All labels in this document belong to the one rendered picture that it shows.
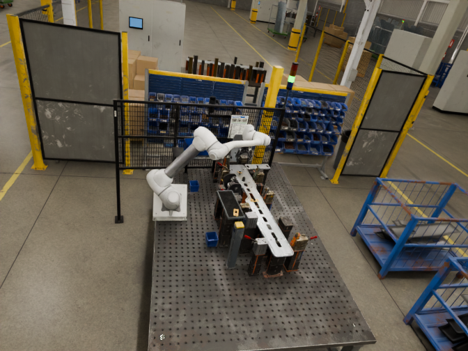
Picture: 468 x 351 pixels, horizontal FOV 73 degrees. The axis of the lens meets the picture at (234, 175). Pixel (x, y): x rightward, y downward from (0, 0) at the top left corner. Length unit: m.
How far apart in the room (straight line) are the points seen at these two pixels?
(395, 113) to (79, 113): 4.72
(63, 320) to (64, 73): 2.87
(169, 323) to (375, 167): 4.70
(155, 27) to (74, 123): 4.92
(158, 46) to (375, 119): 5.96
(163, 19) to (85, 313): 7.39
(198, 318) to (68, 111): 3.35
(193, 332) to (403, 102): 4.65
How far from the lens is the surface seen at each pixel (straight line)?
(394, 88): 5.57
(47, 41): 4.62
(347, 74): 7.42
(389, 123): 5.82
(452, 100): 13.39
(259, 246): 2.52
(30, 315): 3.50
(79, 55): 4.55
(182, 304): 2.51
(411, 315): 3.98
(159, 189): 2.90
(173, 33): 9.22
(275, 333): 2.50
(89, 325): 3.31
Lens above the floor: 2.73
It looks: 31 degrees down
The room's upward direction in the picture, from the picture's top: 11 degrees clockwise
